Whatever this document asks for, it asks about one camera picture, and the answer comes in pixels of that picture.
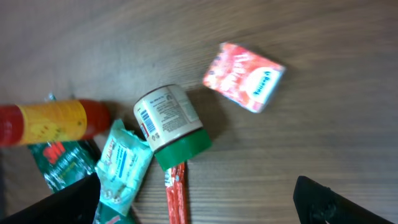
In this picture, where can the sriracha bottle with green cap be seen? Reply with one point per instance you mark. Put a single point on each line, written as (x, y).
(65, 120)

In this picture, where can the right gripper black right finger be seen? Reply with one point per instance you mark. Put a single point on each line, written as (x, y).
(317, 204)

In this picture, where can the red stick sachet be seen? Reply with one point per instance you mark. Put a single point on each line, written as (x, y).
(176, 194)

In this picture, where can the green 3M wipes pouch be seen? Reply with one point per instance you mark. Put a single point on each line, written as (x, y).
(63, 163)

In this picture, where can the green-lidded white spice jar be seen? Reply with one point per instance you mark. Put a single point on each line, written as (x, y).
(171, 125)

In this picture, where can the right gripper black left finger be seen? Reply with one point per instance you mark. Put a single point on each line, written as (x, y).
(76, 203)

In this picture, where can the small red snack packet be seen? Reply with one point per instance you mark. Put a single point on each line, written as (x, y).
(243, 76)

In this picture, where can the teal wet wipes packet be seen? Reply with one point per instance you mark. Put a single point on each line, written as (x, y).
(122, 167)

